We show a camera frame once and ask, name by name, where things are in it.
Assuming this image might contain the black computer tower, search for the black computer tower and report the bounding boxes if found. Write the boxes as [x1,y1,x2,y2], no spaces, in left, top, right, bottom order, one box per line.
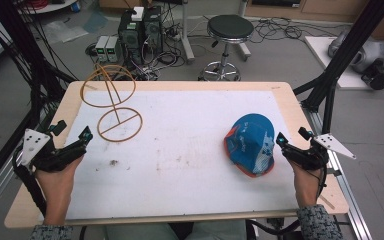
[142,5,164,57]
[117,9,145,66]

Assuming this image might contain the grey table leg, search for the grey table leg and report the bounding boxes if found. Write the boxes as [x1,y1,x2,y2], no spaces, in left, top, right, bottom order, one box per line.
[179,0,196,65]

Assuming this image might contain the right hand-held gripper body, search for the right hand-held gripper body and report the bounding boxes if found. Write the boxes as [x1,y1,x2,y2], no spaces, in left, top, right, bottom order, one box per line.
[281,132,357,172]

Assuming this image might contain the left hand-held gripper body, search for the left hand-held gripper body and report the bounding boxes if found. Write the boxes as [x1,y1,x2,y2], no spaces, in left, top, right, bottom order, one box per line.
[20,128,88,173]

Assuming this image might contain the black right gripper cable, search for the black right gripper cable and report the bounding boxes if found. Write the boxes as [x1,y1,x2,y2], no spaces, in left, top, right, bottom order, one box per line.
[314,165,329,200]

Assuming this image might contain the grey power supply unit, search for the grey power supply unit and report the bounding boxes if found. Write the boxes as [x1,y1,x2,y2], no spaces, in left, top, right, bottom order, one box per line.
[105,35,120,64]
[94,35,110,64]

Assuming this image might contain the blue and orange cap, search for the blue and orange cap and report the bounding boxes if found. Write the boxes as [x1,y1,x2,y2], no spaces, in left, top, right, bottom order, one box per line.
[223,113,277,178]

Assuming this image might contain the white floor platform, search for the white floor platform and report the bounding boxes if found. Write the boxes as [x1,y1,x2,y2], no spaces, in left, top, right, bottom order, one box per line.
[304,35,384,91]

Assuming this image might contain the black metal frame strut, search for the black metal frame strut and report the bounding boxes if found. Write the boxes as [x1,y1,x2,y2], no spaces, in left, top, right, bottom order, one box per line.
[0,0,88,198]
[293,0,384,134]

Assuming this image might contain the person's right hand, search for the person's right hand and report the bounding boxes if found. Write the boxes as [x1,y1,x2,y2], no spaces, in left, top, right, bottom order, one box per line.
[285,157,325,201]

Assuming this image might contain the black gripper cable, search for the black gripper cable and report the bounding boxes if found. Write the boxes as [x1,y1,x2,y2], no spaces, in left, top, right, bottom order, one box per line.
[11,145,48,218]
[314,165,329,200]

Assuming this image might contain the small white box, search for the small white box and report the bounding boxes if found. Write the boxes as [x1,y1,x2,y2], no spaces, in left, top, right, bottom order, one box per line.
[131,5,146,22]

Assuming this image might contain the aluminium rail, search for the aluminium rail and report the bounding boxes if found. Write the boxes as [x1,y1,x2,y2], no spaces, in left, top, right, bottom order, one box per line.
[301,101,374,240]

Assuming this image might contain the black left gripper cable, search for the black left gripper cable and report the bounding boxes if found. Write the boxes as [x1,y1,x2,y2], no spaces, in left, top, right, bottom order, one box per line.
[11,145,48,218]

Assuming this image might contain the grey and black helmet device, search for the grey and black helmet device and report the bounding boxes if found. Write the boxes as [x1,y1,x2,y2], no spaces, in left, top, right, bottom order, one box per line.
[327,30,384,91]

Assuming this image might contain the white table mat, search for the white table mat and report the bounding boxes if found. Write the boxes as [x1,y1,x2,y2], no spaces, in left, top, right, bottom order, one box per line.
[63,89,300,221]

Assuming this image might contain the wooden ring hat stand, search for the wooden ring hat stand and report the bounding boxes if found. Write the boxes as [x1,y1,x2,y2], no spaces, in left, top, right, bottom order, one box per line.
[79,63,144,144]

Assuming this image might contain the black round stool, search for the black round stool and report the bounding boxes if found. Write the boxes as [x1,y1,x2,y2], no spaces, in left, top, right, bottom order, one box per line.
[198,14,256,82]

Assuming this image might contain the black floor cables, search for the black floor cables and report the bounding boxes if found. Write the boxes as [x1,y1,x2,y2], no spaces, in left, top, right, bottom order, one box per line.
[249,16,348,45]

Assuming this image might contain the person's left hand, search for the person's left hand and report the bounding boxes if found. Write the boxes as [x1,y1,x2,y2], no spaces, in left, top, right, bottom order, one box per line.
[34,154,85,203]

